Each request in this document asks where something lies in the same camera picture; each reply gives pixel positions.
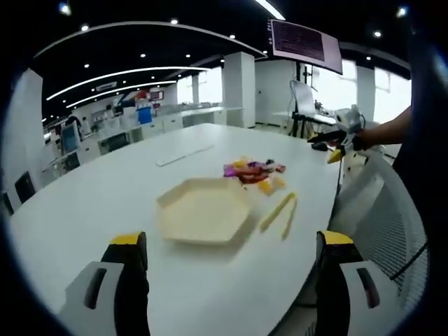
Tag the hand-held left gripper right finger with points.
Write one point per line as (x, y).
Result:
(332, 297)

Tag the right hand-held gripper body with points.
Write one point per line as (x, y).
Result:
(350, 120)

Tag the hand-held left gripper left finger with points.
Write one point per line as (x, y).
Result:
(131, 297)

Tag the yellow food piece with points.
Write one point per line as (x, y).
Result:
(271, 185)

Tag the cream food tongs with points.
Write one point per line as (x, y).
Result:
(280, 213)

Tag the pile of colourful food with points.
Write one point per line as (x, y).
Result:
(250, 169)

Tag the cream hexagonal container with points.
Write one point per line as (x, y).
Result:
(203, 213)

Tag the person's right hand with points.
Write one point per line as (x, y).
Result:
(361, 141)

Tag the small black object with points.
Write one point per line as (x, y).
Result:
(319, 147)

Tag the white chair backrest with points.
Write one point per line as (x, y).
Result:
(304, 98)

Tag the black monitor stand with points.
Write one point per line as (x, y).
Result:
(304, 78)

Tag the white mesh chair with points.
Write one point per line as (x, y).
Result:
(378, 217)

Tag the person's dark clothing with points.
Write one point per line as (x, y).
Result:
(425, 122)

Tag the hanging monitor screen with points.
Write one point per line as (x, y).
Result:
(306, 43)

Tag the white pillar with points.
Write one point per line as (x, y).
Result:
(239, 89)

